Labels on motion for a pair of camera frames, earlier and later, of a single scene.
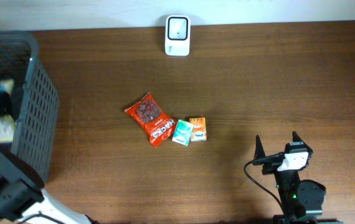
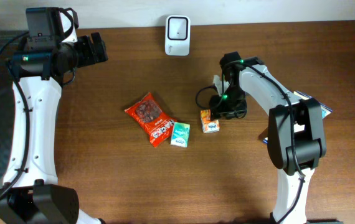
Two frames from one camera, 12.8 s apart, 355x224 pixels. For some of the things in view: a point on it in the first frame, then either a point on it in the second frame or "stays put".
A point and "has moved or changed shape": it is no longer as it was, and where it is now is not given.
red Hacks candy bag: x=146 y=111 stays put
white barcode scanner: x=177 y=35 stays put
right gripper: x=271 y=164 -> x=215 y=101
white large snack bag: x=2 y=127 -> x=299 y=127
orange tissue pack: x=199 y=133 -> x=208 y=126
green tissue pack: x=183 y=132 has moved or changed shape
